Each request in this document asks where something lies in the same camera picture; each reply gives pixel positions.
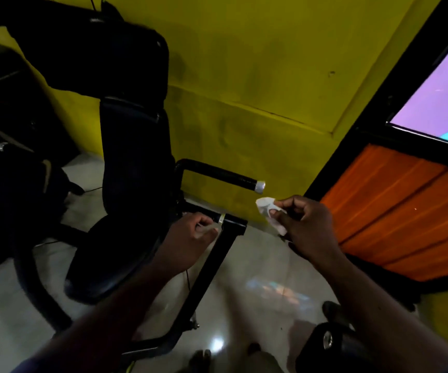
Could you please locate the person's left hand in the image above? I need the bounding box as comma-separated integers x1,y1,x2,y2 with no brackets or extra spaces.
161,212,219,275

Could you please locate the person's right hand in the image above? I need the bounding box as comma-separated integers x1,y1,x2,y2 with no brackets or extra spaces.
269,195,344,269

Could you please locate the white tape strip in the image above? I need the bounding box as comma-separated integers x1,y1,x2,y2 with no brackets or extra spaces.
196,214,226,233

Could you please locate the white tape roll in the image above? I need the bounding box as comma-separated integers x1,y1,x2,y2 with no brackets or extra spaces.
256,197,288,236

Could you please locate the person's right forearm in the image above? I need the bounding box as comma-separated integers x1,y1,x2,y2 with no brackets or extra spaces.
317,248,448,373

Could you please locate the person's left forearm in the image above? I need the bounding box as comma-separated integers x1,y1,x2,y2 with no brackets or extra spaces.
12,260,179,373

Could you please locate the orange wooden panel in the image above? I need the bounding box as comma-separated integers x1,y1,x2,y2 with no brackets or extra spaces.
320,144,448,282

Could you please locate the black office chair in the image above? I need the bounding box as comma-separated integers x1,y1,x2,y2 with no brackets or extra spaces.
6,0,267,362

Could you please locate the black chair frame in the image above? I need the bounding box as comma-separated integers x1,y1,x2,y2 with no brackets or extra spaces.
0,27,86,335

